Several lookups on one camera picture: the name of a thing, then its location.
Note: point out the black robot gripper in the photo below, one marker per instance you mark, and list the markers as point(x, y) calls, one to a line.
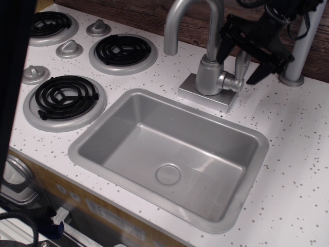
point(258, 38)

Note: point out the silver faucet lever handle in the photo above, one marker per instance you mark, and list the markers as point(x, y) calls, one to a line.
point(228, 81)

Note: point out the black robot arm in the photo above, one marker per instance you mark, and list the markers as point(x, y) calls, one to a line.
point(283, 12)

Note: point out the grey vertical support pole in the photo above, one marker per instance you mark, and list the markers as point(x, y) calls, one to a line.
point(292, 76)

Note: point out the grey plastic sink basin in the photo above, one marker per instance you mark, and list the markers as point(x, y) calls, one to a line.
point(194, 165)

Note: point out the back right stove burner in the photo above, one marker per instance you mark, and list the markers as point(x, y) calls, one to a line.
point(122, 54)

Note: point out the stove burner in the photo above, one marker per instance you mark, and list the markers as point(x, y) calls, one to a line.
point(51, 28)
point(122, 54)
point(64, 103)

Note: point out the silver knob top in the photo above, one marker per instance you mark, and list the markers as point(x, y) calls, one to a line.
point(98, 29)

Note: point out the silver knob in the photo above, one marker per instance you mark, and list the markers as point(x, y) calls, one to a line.
point(35, 75)
point(98, 29)
point(69, 50)

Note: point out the silver knob middle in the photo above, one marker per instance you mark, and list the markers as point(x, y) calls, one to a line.
point(69, 50)

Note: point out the front stove burner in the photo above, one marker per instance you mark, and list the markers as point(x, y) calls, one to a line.
point(64, 103)

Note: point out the back left stove burner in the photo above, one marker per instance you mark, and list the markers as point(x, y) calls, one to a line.
point(51, 28)

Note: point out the silver knob lower left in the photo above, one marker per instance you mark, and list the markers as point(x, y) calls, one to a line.
point(35, 75)

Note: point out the silver oven dial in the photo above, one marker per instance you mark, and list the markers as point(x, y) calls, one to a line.
point(17, 175)

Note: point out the black cable foreground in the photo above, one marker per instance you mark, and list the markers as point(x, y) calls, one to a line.
point(27, 220)

